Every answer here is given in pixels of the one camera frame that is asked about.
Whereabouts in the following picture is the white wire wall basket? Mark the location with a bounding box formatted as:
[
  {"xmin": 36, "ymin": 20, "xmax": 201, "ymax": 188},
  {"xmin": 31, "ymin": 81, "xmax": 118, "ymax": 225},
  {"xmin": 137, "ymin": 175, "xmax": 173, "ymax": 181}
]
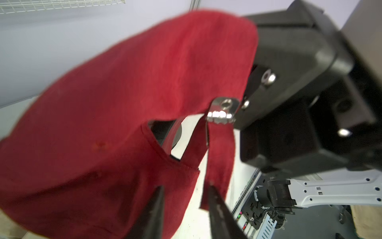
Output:
[{"xmin": 1, "ymin": 0, "xmax": 126, "ymax": 15}]

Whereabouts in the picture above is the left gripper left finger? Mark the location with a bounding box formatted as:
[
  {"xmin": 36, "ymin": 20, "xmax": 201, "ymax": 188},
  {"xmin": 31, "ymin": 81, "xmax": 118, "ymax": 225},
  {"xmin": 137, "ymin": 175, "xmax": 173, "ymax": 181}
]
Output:
[{"xmin": 124, "ymin": 186, "xmax": 165, "ymax": 239}]

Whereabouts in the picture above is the dark grey baseball cap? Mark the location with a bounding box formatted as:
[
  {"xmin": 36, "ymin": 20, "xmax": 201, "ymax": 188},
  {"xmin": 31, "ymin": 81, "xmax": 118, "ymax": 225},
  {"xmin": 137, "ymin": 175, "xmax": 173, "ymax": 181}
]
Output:
[{"xmin": 148, "ymin": 119, "xmax": 183, "ymax": 155}]

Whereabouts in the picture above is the red baseball cap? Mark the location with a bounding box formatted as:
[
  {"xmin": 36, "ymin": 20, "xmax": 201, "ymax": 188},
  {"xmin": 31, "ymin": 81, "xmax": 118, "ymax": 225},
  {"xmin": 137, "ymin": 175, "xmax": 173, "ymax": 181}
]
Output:
[{"xmin": 1, "ymin": 11, "xmax": 259, "ymax": 239}]

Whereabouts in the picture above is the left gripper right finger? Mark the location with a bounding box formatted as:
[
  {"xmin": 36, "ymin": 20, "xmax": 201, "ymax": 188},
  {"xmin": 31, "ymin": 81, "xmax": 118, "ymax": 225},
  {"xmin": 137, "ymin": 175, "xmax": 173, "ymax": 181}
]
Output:
[{"xmin": 208, "ymin": 186, "xmax": 247, "ymax": 239}]

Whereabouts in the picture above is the beige cloth under table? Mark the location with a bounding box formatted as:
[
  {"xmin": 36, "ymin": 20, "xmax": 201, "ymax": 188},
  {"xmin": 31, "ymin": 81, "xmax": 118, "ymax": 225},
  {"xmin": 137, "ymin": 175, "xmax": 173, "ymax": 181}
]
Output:
[{"xmin": 350, "ymin": 205, "xmax": 382, "ymax": 239}]

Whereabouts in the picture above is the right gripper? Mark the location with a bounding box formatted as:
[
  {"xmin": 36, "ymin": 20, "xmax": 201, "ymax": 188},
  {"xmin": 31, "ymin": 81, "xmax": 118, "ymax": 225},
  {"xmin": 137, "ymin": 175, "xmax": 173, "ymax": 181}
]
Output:
[{"xmin": 234, "ymin": 1, "xmax": 382, "ymax": 175}]

